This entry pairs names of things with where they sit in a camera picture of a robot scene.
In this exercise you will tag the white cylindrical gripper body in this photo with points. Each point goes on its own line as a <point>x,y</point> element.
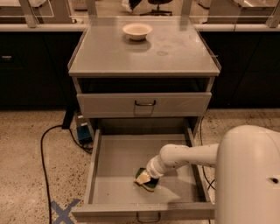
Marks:
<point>152,170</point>

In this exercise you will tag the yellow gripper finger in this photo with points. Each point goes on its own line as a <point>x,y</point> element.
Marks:
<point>142,177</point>

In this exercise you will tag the green and yellow sponge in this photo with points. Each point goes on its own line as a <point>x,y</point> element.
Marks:
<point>150,186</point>

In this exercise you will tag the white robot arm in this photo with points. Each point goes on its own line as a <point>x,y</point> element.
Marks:
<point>247,173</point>

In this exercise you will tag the open grey middle drawer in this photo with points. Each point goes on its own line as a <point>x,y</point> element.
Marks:
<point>113,196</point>

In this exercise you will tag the grey drawer cabinet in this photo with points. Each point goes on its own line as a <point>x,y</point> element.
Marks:
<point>173,58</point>

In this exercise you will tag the closed grey top drawer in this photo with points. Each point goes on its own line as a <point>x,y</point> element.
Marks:
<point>143,105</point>

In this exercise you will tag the blue power box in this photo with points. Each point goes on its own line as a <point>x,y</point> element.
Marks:
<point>82,129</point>

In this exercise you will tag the blue tape cross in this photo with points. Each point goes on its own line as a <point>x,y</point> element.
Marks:
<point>63,214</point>

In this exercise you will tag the white ceramic bowl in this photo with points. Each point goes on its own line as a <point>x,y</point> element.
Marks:
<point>137,31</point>

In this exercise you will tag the black office chair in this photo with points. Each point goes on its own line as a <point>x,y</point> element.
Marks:
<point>157,11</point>

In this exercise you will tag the dark lab bench cabinets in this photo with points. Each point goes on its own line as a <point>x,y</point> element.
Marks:
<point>33,69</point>

